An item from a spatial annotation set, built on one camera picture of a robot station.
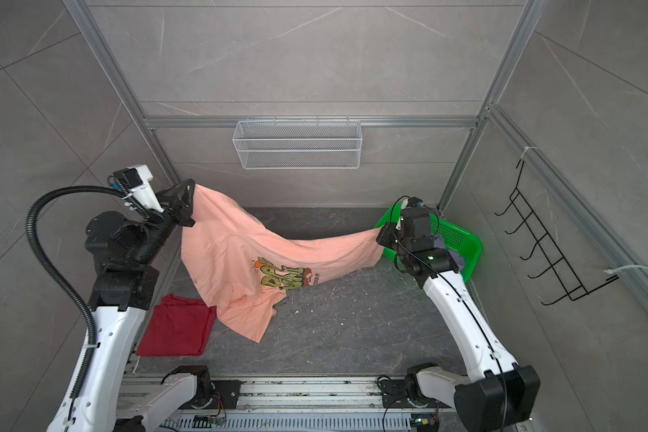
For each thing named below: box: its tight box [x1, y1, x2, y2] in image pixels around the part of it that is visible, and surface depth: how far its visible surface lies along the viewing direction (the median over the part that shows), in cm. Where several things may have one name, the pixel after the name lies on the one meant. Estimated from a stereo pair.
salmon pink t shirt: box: [180, 184, 385, 343], surface depth 78 cm
